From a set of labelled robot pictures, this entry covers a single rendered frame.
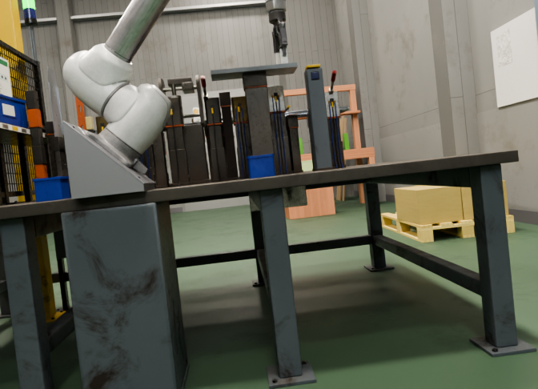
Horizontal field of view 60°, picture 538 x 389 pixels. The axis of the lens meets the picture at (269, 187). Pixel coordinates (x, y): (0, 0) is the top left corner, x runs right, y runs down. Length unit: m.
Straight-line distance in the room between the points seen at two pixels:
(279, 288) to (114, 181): 0.65
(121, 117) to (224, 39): 10.42
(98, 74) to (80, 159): 0.31
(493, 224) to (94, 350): 1.41
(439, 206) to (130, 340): 3.07
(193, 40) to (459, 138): 8.09
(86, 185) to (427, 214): 3.11
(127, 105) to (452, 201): 3.12
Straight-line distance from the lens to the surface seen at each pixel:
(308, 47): 10.82
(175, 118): 2.07
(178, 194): 1.55
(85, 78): 1.73
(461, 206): 4.25
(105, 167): 1.55
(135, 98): 1.66
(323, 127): 2.06
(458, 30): 5.54
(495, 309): 1.88
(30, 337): 1.79
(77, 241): 1.61
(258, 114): 2.02
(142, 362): 1.66
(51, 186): 2.01
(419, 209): 4.10
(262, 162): 1.89
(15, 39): 3.16
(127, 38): 1.70
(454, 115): 5.35
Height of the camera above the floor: 0.71
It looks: 2 degrees down
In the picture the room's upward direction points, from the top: 6 degrees counter-clockwise
